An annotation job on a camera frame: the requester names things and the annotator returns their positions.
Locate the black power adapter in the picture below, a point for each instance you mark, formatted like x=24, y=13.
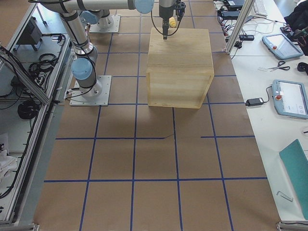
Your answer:
x=254, y=102

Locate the wooden drawer cabinet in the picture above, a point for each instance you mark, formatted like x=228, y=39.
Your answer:
x=179, y=69

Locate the teal folder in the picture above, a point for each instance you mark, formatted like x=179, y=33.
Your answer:
x=296, y=164

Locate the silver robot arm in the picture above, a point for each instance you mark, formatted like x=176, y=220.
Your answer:
x=143, y=6
x=83, y=68

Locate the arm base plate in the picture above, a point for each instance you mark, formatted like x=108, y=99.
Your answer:
x=98, y=95
x=109, y=24

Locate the teach pendant near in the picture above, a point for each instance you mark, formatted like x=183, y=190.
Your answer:
x=290, y=98

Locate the black jacket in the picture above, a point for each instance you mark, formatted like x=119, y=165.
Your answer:
x=298, y=19

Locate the metal allen key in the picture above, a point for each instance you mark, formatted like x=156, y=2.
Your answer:
x=283, y=195

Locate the black handled scissors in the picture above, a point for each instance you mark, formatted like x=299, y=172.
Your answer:
x=280, y=66

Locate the toy bread loaf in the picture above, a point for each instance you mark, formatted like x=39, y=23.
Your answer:
x=172, y=22

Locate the teach pendant far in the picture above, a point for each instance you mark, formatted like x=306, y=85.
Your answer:
x=281, y=46

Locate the white keyboard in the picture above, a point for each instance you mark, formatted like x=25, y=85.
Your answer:
x=259, y=8

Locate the black electronics box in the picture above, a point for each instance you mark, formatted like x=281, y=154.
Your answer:
x=31, y=35

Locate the teach pendant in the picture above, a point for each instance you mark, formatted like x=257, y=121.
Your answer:
x=281, y=46
x=290, y=98

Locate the aluminium frame post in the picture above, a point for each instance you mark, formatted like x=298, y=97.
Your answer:
x=248, y=4

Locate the white crumpled cloth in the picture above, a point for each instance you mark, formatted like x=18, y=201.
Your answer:
x=8, y=164

